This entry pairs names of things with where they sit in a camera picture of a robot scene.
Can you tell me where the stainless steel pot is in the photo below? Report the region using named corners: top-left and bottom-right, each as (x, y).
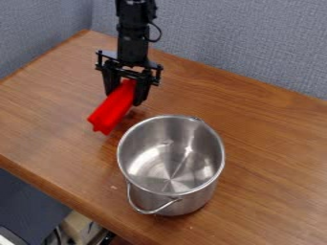
top-left (116, 115), bottom-right (226, 216)

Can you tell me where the red block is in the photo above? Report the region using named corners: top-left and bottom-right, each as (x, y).
top-left (87, 79), bottom-right (135, 135)

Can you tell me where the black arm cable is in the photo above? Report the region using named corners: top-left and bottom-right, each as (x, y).
top-left (146, 20), bottom-right (164, 43)

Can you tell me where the beige box under table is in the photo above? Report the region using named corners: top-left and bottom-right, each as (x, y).
top-left (43, 210), bottom-right (116, 245)

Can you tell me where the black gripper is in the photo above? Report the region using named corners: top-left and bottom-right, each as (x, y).
top-left (96, 24), bottom-right (164, 106)

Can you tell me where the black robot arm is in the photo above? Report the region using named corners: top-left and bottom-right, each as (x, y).
top-left (96, 0), bottom-right (164, 106)

